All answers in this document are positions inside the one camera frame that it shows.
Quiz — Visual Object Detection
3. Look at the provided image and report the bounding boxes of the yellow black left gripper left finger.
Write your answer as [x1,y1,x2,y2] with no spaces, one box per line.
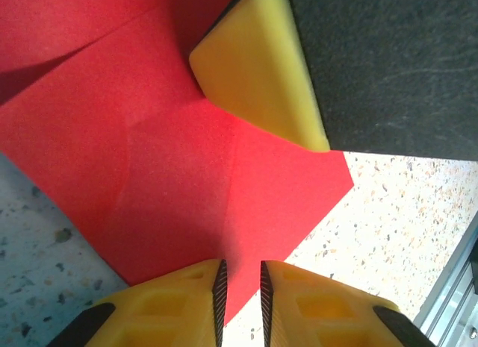
[46,259,228,347]

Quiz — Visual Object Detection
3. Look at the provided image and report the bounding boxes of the wide aluminium base rail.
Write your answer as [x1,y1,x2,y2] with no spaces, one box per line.
[412,212,478,347]

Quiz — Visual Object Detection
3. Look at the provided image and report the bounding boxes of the red paper sheet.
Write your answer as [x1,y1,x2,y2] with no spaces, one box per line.
[0,0,355,328]

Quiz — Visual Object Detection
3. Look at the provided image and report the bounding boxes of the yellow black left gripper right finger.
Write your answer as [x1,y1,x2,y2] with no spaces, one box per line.
[260,260,436,347]

